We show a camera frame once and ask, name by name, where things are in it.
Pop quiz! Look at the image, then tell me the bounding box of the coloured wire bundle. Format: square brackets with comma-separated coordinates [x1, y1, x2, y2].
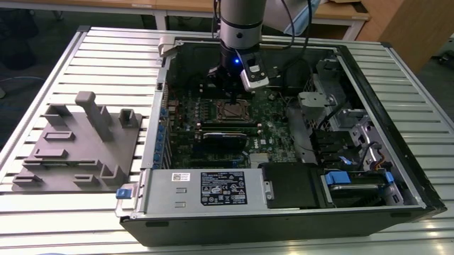
[369, 155, 387, 172]

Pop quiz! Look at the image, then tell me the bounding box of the black PC case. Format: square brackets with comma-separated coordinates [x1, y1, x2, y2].
[114, 36, 447, 248]

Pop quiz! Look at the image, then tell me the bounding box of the hard disk in blue carrier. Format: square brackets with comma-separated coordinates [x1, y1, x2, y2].
[320, 169, 393, 208]

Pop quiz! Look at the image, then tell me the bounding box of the grey metal drive cage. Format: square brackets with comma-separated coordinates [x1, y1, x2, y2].
[296, 57, 369, 133]

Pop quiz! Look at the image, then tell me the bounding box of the black office chair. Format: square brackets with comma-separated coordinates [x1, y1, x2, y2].
[0, 7, 39, 71]

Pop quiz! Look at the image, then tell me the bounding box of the black plastic bracket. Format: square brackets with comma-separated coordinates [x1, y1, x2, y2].
[309, 130, 355, 171]

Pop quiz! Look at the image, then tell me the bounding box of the silver power supply unit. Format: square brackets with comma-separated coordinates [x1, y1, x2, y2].
[140, 168, 266, 216]

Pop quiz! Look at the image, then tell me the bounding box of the grey parts rack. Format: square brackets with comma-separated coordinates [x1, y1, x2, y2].
[10, 91, 142, 192]

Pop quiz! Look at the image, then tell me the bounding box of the thin black cable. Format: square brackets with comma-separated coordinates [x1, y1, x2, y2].
[317, 104, 343, 131]

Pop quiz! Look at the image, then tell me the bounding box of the wooden cabinet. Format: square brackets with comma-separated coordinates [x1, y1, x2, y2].
[353, 0, 454, 74]

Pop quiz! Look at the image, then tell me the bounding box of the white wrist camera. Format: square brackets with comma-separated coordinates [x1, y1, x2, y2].
[237, 52, 270, 92]

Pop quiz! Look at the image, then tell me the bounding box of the wooden desk white frame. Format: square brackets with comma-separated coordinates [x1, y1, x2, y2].
[0, 0, 166, 30]
[164, 0, 371, 40]

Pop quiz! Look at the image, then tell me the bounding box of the CPU socket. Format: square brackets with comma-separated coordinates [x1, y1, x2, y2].
[213, 98, 250, 121]

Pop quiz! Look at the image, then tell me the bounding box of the green motherboard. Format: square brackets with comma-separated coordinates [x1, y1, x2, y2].
[164, 87, 315, 169]

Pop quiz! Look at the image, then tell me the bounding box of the silver CPU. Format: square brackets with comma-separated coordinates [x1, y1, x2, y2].
[222, 104, 244, 116]

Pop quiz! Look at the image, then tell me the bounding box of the graphics card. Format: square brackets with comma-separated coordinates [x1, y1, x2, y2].
[201, 131, 248, 156]

